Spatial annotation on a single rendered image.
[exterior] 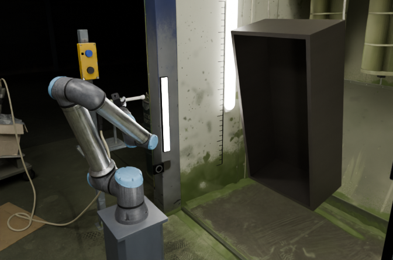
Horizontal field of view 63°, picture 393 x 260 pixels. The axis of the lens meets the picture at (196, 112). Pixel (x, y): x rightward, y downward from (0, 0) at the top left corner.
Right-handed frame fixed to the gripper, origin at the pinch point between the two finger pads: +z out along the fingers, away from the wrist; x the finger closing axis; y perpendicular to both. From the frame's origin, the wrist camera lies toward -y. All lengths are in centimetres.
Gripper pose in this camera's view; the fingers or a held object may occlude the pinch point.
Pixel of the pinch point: (113, 99)
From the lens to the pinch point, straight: 225.9
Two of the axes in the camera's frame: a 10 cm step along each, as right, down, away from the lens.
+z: -4.4, -3.8, 8.1
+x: 8.9, -3.2, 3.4
